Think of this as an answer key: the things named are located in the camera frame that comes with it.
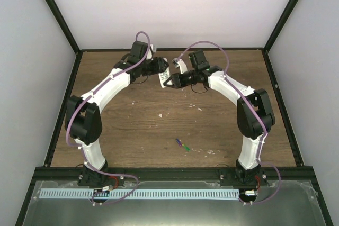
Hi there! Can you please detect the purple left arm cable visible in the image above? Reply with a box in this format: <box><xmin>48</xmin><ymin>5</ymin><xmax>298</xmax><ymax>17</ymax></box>
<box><xmin>65</xmin><ymin>31</ymin><xmax>154</xmax><ymax>207</ymax></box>

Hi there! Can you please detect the black table frame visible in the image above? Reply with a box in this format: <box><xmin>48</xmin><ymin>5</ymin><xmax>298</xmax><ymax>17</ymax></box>
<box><xmin>14</xmin><ymin>0</ymin><xmax>334</xmax><ymax>226</ymax></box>

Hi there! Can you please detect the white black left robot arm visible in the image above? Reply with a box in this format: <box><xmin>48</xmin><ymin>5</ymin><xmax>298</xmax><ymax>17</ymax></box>
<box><xmin>65</xmin><ymin>41</ymin><xmax>169</xmax><ymax>186</ymax></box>

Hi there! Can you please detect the blue purple battery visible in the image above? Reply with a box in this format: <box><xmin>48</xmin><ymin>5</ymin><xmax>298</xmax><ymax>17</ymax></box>
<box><xmin>175</xmin><ymin>139</ymin><xmax>182</xmax><ymax>147</ymax></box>

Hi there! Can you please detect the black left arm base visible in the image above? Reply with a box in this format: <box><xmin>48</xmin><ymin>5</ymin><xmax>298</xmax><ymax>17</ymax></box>
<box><xmin>78</xmin><ymin>165</ymin><xmax>135</xmax><ymax>188</ymax></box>

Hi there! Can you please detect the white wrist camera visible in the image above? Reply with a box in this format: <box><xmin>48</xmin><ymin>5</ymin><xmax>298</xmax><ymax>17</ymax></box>
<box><xmin>172</xmin><ymin>58</ymin><xmax>188</xmax><ymax>74</ymax></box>
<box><xmin>146</xmin><ymin>44</ymin><xmax>156</xmax><ymax>60</ymax></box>

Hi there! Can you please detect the light blue slotted cable duct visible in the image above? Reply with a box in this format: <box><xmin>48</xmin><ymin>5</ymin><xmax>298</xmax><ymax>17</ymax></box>
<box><xmin>38</xmin><ymin>188</ymin><xmax>239</xmax><ymax>200</ymax></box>

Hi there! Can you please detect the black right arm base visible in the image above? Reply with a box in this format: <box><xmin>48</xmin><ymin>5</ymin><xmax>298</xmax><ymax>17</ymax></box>
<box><xmin>217</xmin><ymin>166</ymin><xmax>267</xmax><ymax>187</ymax></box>

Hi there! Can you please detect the white remote control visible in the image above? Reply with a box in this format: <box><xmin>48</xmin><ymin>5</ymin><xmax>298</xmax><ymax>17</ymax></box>
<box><xmin>158</xmin><ymin>69</ymin><xmax>171</xmax><ymax>88</ymax></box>

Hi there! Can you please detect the metal front plate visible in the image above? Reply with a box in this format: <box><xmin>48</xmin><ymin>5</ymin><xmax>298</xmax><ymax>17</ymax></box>
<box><xmin>23</xmin><ymin>180</ymin><xmax>325</xmax><ymax>225</ymax></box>

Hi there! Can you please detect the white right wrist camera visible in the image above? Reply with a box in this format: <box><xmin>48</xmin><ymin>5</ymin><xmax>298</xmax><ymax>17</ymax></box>
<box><xmin>172</xmin><ymin>58</ymin><xmax>188</xmax><ymax>74</ymax></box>

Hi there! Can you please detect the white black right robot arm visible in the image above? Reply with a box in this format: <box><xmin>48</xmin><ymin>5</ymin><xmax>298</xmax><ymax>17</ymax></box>
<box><xmin>159</xmin><ymin>50</ymin><xmax>275</xmax><ymax>185</ymax></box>

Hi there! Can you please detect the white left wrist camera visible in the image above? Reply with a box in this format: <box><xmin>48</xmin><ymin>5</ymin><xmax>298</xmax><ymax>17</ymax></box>
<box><xmin>146</xmin><ymin>44</ymin><xmax>156</xmax><ymax>60</ymax></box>

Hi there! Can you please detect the green battery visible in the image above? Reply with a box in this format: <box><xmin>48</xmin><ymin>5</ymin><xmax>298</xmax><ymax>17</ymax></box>
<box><xmin>182</xmin><ymin>144</ymin><xmax>190</xmax><ymax>151</ymax></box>

